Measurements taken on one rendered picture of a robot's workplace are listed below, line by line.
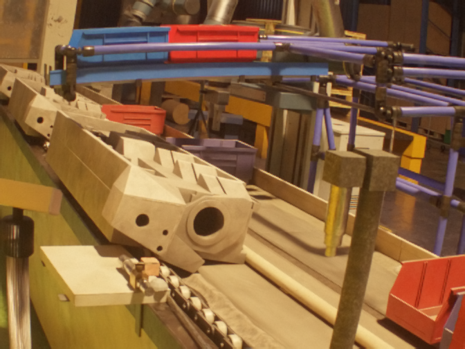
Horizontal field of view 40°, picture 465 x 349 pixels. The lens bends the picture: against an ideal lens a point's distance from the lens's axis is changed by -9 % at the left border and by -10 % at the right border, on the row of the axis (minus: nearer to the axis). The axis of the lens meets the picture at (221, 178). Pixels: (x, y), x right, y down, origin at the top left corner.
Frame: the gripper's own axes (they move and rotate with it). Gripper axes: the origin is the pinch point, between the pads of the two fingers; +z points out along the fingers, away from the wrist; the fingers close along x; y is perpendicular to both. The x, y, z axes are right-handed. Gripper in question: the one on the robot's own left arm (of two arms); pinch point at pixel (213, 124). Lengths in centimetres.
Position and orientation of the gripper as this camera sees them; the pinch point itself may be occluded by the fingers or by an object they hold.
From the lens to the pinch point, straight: 264.3
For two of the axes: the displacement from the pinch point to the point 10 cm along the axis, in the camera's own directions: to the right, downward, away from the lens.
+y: -9.1, -0.2, -4.2
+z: -1.1, 9.7, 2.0
